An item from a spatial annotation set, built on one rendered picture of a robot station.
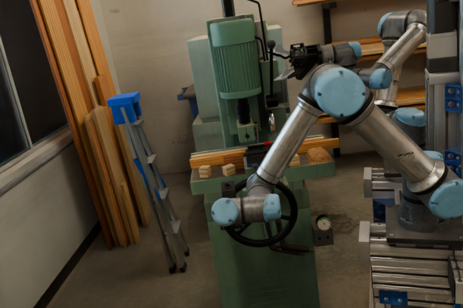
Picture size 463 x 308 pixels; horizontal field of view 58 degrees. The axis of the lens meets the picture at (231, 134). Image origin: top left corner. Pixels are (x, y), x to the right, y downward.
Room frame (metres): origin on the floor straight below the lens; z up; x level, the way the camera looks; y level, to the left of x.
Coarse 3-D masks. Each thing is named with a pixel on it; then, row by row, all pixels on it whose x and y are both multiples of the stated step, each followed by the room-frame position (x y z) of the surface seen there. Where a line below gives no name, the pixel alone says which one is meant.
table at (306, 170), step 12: (300, 156) 1.69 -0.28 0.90; (216, 168) 1.70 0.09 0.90; (288, 168) 1.58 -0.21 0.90; (300, 168) 1.58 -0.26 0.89; (312, 168) 1.58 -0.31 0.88; (324, 168) 1.58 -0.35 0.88; (192, 180) 1.60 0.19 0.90; (204, 180) 1.59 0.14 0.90; (216, 180) 1.58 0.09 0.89; (228, 180) 1.58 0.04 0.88; (240, 180) 1.58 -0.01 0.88; (288, 180) 1.58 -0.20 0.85; (192, 192) 1.59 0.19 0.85; (204, 192) 1.58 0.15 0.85; (276, 192) 1.49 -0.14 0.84
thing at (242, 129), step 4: (236, 120) 1.83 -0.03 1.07; (240, 124) 1.74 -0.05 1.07; (244, 124) 1.73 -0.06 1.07; (248, 124) 1.72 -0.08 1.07; (252, 124) 1.71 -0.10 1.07; (240, 128) 1.70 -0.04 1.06; (244, 128) 1.70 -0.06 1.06; (248, 128) 1.70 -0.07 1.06; (252, 128) 1.70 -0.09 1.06; (240, 132) 1.70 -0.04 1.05; (244, 132) 1.70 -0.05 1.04; (248, 132) 1.70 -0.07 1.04; (252, 132) 1.70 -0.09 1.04; (240, 136) 1.70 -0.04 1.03; (244, 136) 1.70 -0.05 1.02; (252, 136) 1.70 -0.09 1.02; (240, 140) 1.70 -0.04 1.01; (244, 140) 1.70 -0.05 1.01; (248, 140) 1.70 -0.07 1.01; (252, 140) 1.70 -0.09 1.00
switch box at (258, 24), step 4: (264, 20) 2.02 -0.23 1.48; (256, 24) 2.01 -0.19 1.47; (260, 24) 2.01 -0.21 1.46; (264, 24) 2.01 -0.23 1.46; (256, 28) 2.01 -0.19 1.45; (260, 28) 2.01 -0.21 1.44; (264, 28) 2.01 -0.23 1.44; (256, 32) 2.01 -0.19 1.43; (260, 32) 2.01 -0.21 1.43; (256, 36) 2.01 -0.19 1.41; (260, 36) 2.01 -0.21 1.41; (268, 40) 2.02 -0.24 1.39; (260, 44) 2.01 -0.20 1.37; (260, 48) 2.01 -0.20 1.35; (264, 48) 2.01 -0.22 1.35; (268, 48) 2.01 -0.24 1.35; (260, 52) 2.01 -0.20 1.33
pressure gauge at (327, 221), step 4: (320, 216) 1.53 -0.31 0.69; (324, 216) 1.52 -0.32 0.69; (328, 216) 1.53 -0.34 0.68; (316, 220) 1.53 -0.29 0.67; (320, 220) 1.51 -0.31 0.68; (324, 220) 1.51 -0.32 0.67; (328, 220) 1.51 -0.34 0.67; (316, 224) 1.52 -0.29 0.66; (320, 224) 1.52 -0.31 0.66; (328, 224) 1.51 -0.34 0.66; (320, 228) 1.52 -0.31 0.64; (324, 228) 1.51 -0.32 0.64; (328, 228) 1.51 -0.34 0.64
